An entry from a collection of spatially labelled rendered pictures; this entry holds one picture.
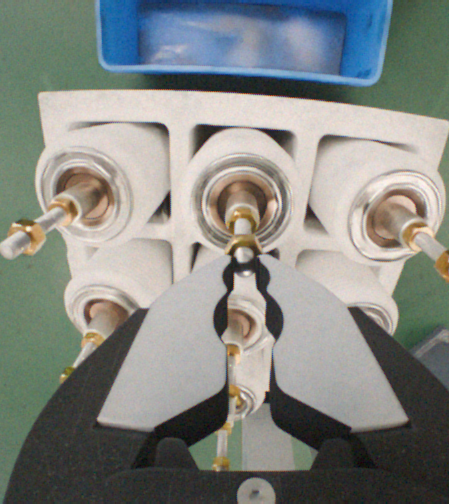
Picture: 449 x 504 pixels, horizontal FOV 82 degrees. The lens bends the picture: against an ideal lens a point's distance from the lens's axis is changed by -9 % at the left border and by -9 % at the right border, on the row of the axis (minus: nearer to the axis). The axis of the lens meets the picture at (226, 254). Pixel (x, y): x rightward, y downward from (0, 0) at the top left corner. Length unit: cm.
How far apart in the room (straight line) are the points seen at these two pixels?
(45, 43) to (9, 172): 22
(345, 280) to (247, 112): 18
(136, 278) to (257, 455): 33
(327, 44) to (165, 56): 22
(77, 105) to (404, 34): 43
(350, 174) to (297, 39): 27
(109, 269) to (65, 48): 36
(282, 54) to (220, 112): 21
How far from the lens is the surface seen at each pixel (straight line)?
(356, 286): 28
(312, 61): 46
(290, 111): 28
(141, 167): 22
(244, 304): 25
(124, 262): 28
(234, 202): 19
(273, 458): 49
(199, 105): 27
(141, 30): 48
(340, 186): 23
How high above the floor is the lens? 45
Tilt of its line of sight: 62 degrees down
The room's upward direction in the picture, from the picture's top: 176 degrees counter-clockwise
